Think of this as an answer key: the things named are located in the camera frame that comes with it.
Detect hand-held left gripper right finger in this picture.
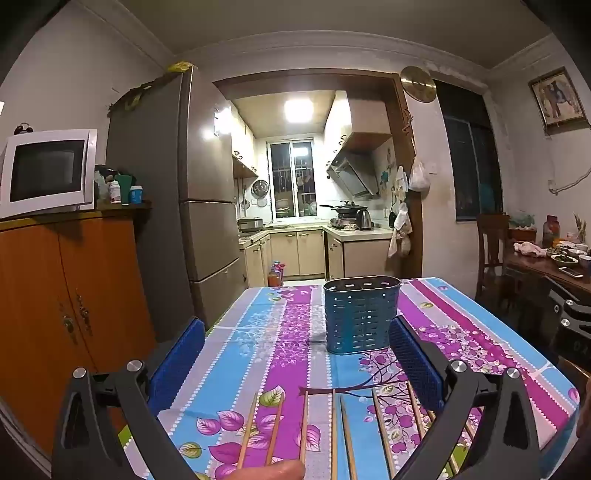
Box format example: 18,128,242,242
389,316,541,480

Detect steel range hood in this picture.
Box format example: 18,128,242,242
326,151,380,198

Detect beige kitchen base cabinets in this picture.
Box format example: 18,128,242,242
239,226,398,288

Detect white microwave oven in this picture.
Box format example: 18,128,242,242
0,129,99,220

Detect blue perforated utensil holder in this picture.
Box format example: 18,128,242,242
322,275,402,355

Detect grey refrigerator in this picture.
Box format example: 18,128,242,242
107,69,245,330

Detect person's left hand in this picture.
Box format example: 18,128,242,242
238,460,306,480

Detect red glass jar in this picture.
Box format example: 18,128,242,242
542,215,560,249

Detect gold wall clock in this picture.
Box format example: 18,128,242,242
400,66,437,103

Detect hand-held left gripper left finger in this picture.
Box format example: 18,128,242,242
52,318,206,480

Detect kitchen window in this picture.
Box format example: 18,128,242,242
267,141,317,220

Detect framed wall picture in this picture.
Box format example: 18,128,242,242
528,67,588,130

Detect white plastic bag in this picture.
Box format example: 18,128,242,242
409,157,431,193

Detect dark room window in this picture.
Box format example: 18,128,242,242
434,79,503,223

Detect row of wooden chopsticks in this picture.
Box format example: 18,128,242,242
236,382,483,480

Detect floral striped tablecloth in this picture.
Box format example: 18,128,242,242
117,277,581,480

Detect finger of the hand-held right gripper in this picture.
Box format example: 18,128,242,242
545,276,591,329

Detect wooden dining table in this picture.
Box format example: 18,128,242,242
503,247,591,333

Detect orange wooden cabinet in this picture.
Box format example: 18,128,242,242
0,205,158,462

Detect wooden chair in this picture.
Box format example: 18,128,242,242
475,213,513,301

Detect ceiling light panel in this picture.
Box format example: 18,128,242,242
283,98,315,123

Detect black wok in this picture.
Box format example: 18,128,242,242
320,200,369,217

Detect hanging cloth bags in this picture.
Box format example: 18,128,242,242
387,202,413,258

